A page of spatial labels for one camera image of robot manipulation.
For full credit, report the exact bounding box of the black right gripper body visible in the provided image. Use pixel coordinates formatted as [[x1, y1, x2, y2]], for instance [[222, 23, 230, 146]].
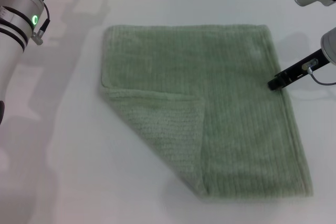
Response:
[[281, 47, 330, 86]]

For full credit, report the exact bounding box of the grey right arm cable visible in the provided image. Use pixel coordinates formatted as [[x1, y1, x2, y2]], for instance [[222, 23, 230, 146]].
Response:
[[306, 60, 336, 87]]

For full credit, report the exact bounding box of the left arm cable with connector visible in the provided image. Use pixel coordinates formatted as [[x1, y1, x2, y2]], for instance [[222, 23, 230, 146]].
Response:
[[32, 3, 51, 46]]

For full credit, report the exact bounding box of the green ribbed towel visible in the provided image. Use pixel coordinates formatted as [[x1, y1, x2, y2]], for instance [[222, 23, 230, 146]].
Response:
[[99, 24, 314, 199]]

